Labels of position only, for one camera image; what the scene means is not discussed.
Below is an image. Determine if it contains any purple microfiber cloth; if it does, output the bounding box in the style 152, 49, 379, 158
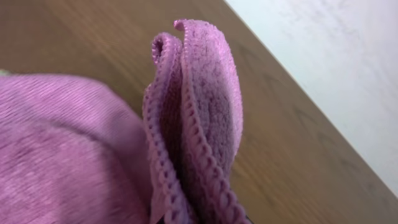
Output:
142, 19, 249, 223

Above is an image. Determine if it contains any folded purple cloth stack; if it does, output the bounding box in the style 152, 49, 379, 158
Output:
1, 75, 152, 223

